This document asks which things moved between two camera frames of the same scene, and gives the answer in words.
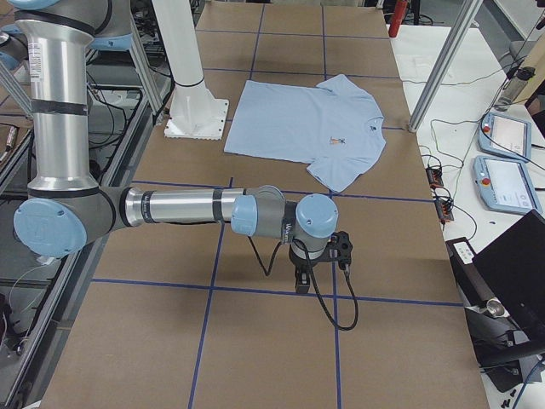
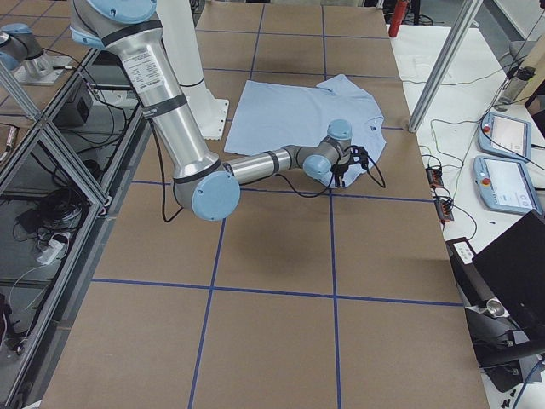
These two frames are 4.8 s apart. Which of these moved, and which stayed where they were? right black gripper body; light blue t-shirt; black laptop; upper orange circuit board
Moved: right black gripper body
Stayed: upper orange circuit board; light blue t-shirt; black laptop
